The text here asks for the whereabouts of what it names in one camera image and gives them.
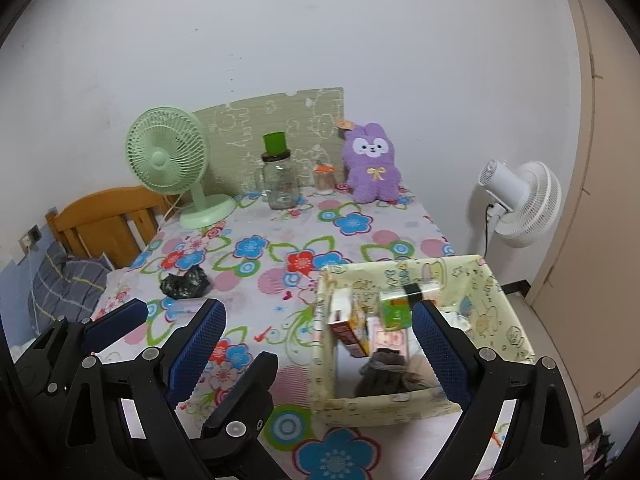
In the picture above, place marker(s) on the green desk fan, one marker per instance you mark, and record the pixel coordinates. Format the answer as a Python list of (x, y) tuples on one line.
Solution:
[(160, 157)]

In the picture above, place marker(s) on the white standing fan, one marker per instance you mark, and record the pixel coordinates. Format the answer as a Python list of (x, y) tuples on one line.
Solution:
[(530, 200)]

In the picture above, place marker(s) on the beige door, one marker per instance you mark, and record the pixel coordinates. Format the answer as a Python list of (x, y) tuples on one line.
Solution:
[(600, 210)]

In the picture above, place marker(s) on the black plastic bag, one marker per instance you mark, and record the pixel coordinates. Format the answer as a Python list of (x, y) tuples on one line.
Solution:
[(185, 284)]

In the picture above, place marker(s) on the orange snack box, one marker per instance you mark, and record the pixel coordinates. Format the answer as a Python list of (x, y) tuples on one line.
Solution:
[(352, 332)]

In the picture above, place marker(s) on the clear pink plastic packet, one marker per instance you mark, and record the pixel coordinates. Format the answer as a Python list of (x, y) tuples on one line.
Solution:
[(180, 306)]

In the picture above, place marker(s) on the glass jar mug green lid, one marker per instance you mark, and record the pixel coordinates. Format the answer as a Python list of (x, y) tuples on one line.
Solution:
[(282, 185)]

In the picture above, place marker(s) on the blue plaid bedding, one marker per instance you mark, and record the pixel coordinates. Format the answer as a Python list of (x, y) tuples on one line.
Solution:
[(65, 280)]

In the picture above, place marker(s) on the green patterned board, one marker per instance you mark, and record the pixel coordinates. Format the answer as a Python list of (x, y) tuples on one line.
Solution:
[(250, 115)]

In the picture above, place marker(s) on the purple plush toy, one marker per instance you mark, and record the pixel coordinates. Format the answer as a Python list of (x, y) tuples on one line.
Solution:
[(372, 180)]

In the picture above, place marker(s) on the pink packages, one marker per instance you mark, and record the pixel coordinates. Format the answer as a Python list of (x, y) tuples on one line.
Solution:
[(597, 452)]

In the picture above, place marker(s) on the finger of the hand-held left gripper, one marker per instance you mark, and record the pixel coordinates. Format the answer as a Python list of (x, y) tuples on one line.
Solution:
[(245, 395), (120, 316)]

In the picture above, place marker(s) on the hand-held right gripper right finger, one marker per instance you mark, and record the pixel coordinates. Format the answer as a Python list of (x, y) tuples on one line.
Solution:
[(442, 355)]

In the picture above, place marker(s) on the cotton swab jar orange lid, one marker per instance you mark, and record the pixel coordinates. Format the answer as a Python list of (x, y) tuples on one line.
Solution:
[(324, 180)]

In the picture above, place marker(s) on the clear plastic wrapper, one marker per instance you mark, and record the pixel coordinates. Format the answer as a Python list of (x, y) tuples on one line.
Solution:
[(431, 275)]

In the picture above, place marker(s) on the green packet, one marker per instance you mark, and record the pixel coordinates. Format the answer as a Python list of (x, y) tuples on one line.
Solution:
[(395, 315)]

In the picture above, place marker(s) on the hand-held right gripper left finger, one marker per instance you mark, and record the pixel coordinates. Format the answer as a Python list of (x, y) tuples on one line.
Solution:
[(197, 340)]

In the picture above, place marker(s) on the wall socket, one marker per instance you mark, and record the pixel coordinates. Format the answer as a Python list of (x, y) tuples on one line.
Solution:
[(32, 236)]

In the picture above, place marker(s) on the floral tablecloth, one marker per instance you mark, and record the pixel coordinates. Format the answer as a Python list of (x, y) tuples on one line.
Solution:
[(260, 310)]

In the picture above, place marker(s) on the grey socks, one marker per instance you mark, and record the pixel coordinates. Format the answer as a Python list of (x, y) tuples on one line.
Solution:
[(385, 375)]

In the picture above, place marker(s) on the yellow cartoon print storage box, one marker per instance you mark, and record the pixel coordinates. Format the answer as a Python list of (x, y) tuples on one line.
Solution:
[(380, 405)]

